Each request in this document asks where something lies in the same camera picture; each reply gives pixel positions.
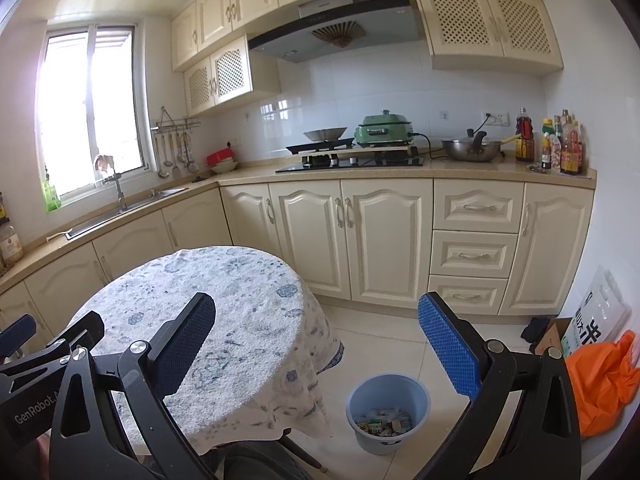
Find black glass gas stove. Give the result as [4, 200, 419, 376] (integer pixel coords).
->
[275, 155, 426, 175]

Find steel wall utensil rack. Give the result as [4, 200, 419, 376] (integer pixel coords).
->
[151, 106, 202, 135]

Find black power cable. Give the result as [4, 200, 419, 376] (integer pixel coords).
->
[412, 132, 443, 153]

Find grey range hood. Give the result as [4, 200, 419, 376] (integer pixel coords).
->
[247, 0, 423, 63]

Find green dish soap bottle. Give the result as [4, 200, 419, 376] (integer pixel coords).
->
[42, 170, 62, 213]

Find steel wok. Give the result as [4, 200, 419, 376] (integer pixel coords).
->
[302, 126, 348, 143]

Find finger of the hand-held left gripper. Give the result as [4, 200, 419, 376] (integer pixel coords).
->
[50, 311, 105, 359]
[0, 315, 37, 356]

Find pile of discarded wrappers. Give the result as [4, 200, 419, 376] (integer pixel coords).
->
[357, 407, 413, 436]

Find large cream lattice door cabinet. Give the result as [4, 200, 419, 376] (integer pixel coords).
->
[412, 0, 566, 78]

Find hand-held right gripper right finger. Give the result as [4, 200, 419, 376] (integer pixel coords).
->
[415, 292, 582, 480]

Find kitchen window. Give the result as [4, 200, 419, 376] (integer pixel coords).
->
[35, 22, 151, 201]

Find blue plastic bin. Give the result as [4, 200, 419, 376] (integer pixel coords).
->
[346, 373, 432, 456]

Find black table leg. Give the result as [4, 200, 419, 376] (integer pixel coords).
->
[277, 430, 328, 473]

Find small cream lattice door cabinet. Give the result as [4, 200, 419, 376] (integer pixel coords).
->
[182, 34, 281, 118]

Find green electric cooker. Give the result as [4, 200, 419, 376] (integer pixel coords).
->
[354, 109, 416, 148]

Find brown cardboard box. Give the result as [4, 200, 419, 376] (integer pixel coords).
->
[535, 317, 573, 358]

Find orange plastic bag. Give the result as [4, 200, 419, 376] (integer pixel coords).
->
[565, 330, 640, 438]

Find group of condiment bottles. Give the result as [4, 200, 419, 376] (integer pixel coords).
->
[515, 107, 586, 176]

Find white printed bag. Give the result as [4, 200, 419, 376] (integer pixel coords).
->
[560, 265, 631, 361]

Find steel pot black handle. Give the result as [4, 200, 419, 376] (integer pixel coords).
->
[441, 130, 503, 163]

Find person's leg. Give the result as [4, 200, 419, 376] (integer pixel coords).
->
[220, 440, 311, 480]

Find wooden board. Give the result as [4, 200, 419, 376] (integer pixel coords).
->
[300, 144, 418, 158]

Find glass jar beige label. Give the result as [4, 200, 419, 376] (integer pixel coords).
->
[0, 220, 25, 266]

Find steel kitchen sink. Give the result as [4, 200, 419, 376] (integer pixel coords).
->
[65, 186, 188, 240]

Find white blue floral tablecloth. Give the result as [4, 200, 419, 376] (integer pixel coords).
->
[65, 246, 346, 456]

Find steel faucet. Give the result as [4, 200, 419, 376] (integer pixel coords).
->
[102, 172, 128, 212]

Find cream kitchen base cabinets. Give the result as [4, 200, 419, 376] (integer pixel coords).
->
[0, 162, 598, 341]

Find black cloth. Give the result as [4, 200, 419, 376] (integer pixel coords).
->
[520, 316, 551, 345]

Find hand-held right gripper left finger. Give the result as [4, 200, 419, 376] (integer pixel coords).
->
[50, 292, 217, 480]

